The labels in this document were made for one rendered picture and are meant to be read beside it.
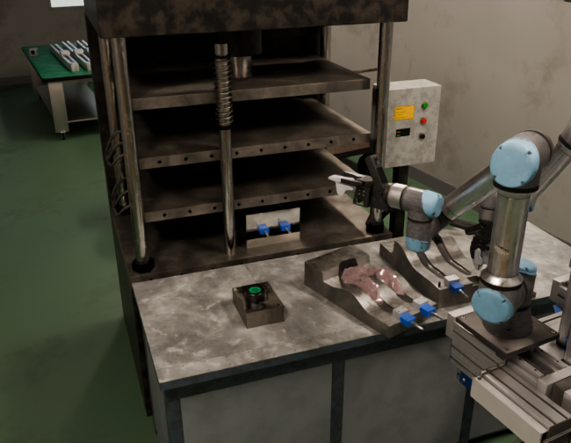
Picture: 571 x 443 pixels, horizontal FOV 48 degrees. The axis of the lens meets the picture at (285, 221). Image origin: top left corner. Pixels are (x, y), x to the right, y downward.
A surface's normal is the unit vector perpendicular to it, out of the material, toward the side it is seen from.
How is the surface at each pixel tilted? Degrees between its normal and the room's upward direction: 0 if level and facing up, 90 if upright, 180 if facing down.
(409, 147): 90
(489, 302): 97
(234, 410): 90
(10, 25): 90
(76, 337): 0
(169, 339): 0
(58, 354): 0
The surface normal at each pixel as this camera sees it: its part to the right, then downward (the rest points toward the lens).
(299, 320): 0.00, -0.91
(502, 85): -0.89, 0.19
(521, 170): -0.62, 0.21
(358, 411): 0.34, 0.39
